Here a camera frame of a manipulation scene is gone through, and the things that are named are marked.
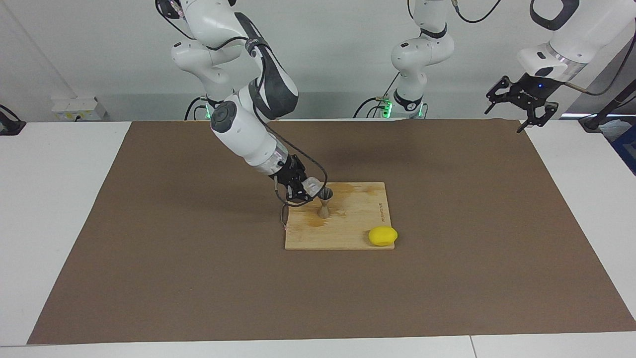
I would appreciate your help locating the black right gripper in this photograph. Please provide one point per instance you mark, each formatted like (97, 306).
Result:
(289, 170)

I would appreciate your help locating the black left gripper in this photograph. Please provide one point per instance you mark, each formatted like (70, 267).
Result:
(534, 90)

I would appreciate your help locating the clear glass cup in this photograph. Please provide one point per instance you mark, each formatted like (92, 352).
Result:
(313, 186)

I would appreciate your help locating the steel double jigger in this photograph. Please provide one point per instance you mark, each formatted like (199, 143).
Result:
(324, 211)

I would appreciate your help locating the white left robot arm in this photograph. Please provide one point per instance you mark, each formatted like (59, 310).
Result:
(422, 49)

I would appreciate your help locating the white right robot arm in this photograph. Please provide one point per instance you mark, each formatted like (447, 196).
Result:
(243, 134)

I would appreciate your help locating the wooden cutting board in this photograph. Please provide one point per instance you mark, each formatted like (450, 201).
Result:
(348, 233)

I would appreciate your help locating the black tripod stand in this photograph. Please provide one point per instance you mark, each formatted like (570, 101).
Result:
(594, 122)

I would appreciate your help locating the yellow lemon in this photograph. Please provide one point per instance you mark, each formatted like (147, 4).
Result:
(382, 236)

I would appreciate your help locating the blue object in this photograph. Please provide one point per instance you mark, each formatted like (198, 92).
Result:
(627, 149)

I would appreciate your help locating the brown table mat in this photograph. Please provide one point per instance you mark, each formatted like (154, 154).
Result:
(149, 273)

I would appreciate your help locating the black stand foot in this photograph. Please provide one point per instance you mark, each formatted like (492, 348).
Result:
(10, 127)

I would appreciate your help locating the white wall power socket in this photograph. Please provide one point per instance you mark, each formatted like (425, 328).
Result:
(74, 107)

